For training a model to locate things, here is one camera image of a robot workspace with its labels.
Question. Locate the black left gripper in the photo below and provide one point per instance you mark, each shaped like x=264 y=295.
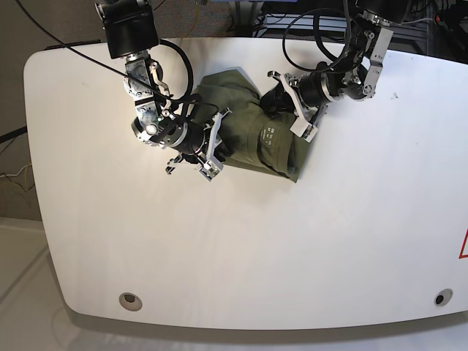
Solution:
x=311 y=96

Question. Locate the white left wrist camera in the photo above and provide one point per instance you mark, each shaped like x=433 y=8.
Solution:
x=303 y=129

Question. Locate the red warning triangle sticker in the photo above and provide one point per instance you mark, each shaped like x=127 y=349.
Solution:
x=464 y=248

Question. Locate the left table grommet hole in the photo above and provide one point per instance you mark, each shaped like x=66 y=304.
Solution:
x=130 y=302

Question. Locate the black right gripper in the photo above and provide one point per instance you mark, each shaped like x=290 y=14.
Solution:
x=196 y=143

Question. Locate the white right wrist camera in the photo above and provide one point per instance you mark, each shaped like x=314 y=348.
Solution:
x=210 y=169

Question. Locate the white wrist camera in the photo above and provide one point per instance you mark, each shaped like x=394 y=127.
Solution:
x=303 y=129
x=210 y=169

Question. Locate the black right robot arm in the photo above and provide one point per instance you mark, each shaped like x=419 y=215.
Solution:
x=161 y=120

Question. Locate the table grommet hole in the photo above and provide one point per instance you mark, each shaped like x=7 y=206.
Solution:
x=443 y=297
x=130 y=302

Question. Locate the aluminium frame rail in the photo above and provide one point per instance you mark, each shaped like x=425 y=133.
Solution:
x=330 y=27

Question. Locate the green T-shirt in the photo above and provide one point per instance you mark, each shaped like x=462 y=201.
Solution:
x=257 y=141

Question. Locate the right table grommet hole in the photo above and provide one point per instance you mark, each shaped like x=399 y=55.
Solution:
x=443 y=297

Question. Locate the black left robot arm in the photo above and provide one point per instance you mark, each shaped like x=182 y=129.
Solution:
x=353 y=73

